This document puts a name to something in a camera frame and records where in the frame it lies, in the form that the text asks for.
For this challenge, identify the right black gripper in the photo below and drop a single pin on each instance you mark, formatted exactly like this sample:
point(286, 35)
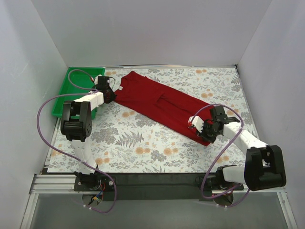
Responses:
point(207, 135)

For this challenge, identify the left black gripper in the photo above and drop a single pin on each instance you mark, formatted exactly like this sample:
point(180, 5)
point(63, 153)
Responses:
point(111, 94)

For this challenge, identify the red t shirt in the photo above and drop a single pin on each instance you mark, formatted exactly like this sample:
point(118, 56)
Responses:
point(160, 103)

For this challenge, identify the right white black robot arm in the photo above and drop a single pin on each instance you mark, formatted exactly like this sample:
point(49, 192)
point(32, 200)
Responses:
point(264, 164)

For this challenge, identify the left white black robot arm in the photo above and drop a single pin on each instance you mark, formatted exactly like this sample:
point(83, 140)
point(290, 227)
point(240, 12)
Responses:
point(76, 125)

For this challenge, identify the floral patterned table mat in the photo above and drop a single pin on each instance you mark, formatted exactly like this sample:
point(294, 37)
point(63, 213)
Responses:
point(123, 140)

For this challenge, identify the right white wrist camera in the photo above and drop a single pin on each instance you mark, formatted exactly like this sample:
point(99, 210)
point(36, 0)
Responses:
point(196, 122)

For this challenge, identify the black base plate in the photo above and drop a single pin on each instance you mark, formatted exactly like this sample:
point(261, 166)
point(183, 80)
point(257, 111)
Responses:
point(149, 186)

